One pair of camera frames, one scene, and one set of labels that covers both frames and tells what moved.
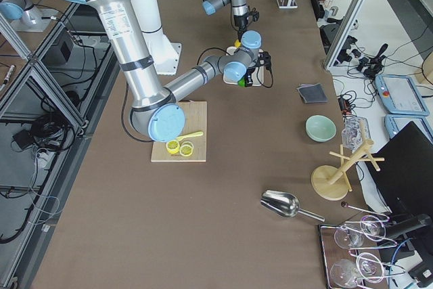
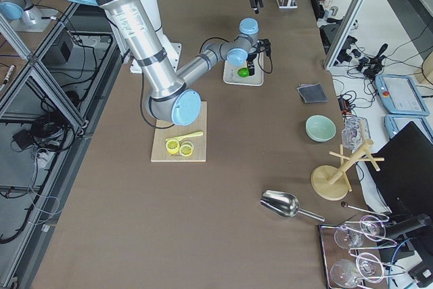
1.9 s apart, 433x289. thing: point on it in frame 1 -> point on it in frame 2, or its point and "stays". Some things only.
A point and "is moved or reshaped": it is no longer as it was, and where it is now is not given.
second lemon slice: (186, 149) stays
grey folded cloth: (312, 93) stays
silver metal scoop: (285, 204) stays
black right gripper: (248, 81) -> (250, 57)
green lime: (241, 82) is moved or reshaped
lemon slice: (172, 146) stays
